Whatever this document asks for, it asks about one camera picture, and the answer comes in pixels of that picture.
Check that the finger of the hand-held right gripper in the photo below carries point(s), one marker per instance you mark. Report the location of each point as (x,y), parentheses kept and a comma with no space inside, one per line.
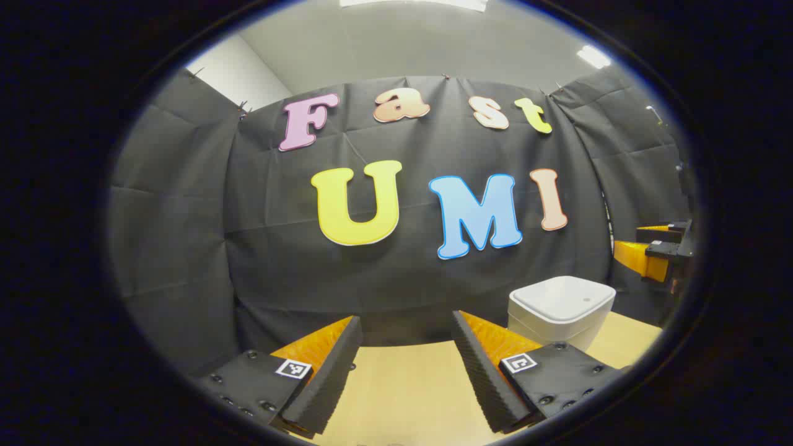
(663,234)
(638,257)

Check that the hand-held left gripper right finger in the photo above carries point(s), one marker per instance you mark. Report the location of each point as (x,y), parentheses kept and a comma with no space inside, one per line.
(486,384)

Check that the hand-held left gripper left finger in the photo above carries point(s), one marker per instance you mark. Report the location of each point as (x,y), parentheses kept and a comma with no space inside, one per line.
(328,384)

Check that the grey desktop garbage bin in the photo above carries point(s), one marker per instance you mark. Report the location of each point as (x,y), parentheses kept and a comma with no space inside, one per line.
(560,300)

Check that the wooden desktop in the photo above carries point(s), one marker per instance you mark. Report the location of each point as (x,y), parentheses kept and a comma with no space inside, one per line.
(409,390)

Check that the black backdrop cloth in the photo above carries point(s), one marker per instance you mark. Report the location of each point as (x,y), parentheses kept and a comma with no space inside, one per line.
(403,279)

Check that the ceiling light panel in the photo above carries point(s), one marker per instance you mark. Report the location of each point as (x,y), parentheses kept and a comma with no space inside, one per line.
(593,56)
(415,3)

